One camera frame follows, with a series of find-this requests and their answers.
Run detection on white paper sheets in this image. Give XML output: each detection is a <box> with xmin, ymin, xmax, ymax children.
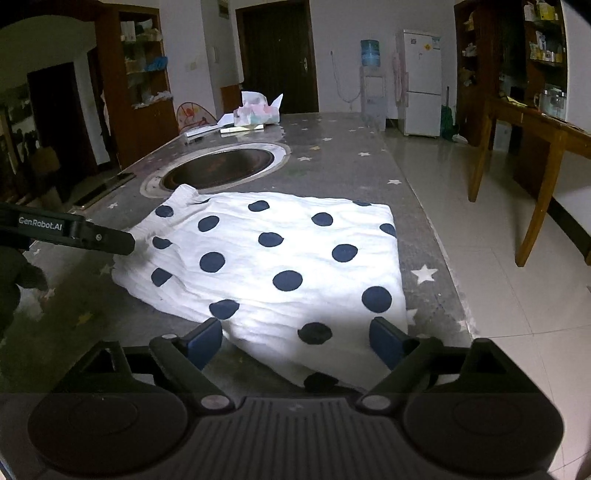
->
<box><xmin>217</xmin><ymin>113</ymin><xmax>235</xmax><ymax>128</ymax></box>

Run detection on wooden side table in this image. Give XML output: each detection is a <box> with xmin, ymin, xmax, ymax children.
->
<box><xmin>468</xmin><ymin>98</ymin><xmax>590</xmax><ymax>267</ymax></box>

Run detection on right dark wooden cabinet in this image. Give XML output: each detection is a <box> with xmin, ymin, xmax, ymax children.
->
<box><xmin>454</xmin><ymin>0</ymin><xmax>568</xmax><ymax>146</ymax></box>

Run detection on white refrigerator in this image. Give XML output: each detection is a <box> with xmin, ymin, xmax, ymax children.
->
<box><xmin>398</xmin><ymin>30</ymin><xmax>443</xmax><ymax>138</ymax></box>

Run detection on round induction cooker inset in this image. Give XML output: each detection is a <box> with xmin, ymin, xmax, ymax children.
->
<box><xmin>140</xmin><ymin>142</ymin><xmax>291</xmax><ymax>199</ymax></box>

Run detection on left wooden shelf cabinet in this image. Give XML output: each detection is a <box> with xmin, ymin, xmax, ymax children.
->
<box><xmin>95</xmin><ymin>4</ymin><xmax>178</xmax><ymax>168</ymax></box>

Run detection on dark wooden door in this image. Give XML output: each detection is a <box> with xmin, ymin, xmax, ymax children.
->
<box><xmin>235</xmin><ymin>1</ymin><xmax>318</xmax><ymax>114</ymax></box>

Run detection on glass jar on side table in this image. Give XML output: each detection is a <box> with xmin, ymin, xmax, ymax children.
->
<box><xmin>534</xmin><ymin>87</ymin><xmax>567</xmax><ymax>121</ymax></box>

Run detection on black smartphone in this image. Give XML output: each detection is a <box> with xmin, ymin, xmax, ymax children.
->
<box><xmin>73</xmin><ymin>173</ymin><xmax>135</xmax><ymax>210</ymax></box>

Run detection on black gloved left hand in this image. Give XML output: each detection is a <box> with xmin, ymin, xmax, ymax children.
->
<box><xmin>0</xmin><ymin>247</ymin><xmax>48</xmax><ymax>338</ymax></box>

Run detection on white navy polka dot cloth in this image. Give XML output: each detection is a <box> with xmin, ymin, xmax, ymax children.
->
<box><xmin>111</xmin><ymin>185</ymin><xmax>408</xmax><ymax>389</ymax></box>

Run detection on water dispenser with blue bottle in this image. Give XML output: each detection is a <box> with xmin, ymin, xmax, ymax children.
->
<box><xmin>360</xmin><ymin>39</ymin><xmax>387</xmax><ymax>131</ymax></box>

